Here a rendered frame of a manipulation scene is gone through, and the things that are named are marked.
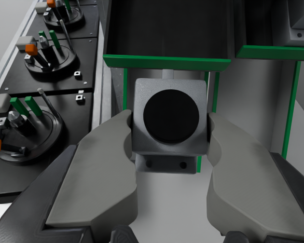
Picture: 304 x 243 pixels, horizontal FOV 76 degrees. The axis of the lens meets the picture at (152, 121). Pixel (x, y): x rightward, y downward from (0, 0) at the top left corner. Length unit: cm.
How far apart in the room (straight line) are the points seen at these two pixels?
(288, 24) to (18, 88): 58
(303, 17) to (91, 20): 70
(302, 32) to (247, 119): 19
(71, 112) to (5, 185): 19
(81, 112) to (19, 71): 25
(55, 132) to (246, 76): 39
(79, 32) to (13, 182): 52
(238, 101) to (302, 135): 34
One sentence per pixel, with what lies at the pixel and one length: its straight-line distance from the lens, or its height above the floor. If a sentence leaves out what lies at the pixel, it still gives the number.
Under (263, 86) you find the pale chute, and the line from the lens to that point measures 42.
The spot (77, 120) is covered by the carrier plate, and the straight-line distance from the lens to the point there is 48.
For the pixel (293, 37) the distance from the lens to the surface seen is 26.
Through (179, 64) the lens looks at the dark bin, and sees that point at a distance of 22.
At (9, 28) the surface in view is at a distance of 118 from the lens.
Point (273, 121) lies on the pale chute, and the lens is 43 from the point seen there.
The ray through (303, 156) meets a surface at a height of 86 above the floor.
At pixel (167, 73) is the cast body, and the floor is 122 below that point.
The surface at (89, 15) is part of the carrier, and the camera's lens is 88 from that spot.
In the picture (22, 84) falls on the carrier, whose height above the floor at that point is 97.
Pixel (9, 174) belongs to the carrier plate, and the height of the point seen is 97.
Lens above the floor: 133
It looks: 54 degrees down
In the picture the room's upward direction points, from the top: straight up
